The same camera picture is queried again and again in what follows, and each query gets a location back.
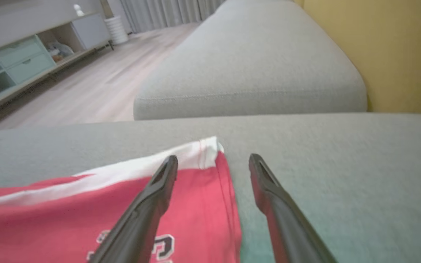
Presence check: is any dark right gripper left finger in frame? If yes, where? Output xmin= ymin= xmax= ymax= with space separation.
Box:
xmin=88 ymin=155 xmax=179 ymax=263

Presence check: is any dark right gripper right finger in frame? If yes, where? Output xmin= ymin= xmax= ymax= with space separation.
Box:
xmin=249 ymin=153 xmax=339 ymax=263

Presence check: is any red and white sports jersey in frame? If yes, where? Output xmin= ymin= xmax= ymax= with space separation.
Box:
xmin=0 ymin=134 xmax=242 ymax=263

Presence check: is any large grey sofa seat cushion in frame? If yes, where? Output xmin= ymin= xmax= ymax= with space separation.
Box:
xmin=0 ymin=113 xmax=421 ymax=263

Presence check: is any small grey sofa cushion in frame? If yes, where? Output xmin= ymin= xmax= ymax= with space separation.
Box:
xmin=133 ymin=0 xmax=368 ymax=121

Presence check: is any clutter in cabinet shelf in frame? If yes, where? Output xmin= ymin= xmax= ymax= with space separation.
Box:
xmin=46 ymin=39 xmax=75 ymax=62

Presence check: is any mint green cabinet drawer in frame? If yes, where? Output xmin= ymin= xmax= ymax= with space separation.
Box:
xmin=0 ymin=36 xmax=47 ymax=69
xmin=5 ymin=52 xmax=57 ymax=85

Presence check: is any white ribbed plant pot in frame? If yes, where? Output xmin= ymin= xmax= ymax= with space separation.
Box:
xmin=104 ymin=15 xmax=129 ymax=45

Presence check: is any white cabinet door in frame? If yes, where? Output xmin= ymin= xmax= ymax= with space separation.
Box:
xmin=71 ymin=13 xmax=111 ymax=51

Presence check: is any grey pleated curtain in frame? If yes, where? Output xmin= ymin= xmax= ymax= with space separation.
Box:
xmin=119 ymin=0 xmax=227 ymax=34

